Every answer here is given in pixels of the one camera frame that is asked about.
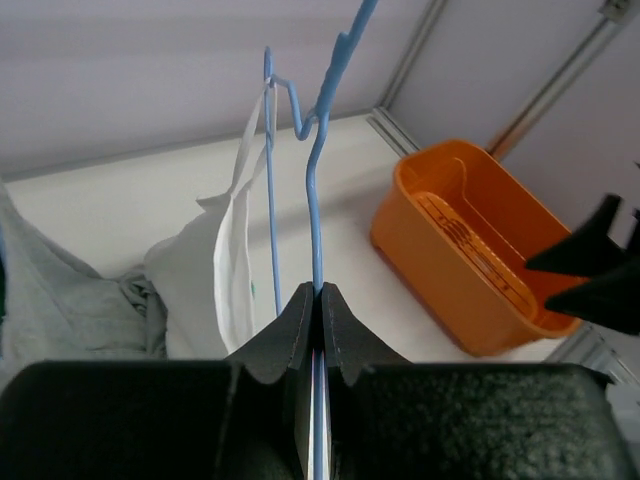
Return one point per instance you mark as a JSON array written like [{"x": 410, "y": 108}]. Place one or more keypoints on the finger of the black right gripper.
[
  {"x": 610, "y": 300},
  {"x": 586, "y": 252}
]

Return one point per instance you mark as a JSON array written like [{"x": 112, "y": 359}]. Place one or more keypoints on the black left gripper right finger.
[{"x": 350, "y": 345}]

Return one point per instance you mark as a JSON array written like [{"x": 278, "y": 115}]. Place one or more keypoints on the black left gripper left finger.
[{"x": 281, "y": 345}]

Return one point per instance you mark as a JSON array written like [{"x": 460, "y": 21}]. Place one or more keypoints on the light blue wire hanger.
[{"x": 314, "y": 396}]

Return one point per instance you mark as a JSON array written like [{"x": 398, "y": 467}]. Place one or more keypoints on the white tank top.
[{"x": 203, "y": 273}]

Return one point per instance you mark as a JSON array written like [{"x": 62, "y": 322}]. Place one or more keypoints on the grey tank top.
[{"x": 57, "y": 307}]

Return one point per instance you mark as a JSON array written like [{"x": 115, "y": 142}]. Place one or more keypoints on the orange plastic basket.
[{"x": 458, "y": 228}]

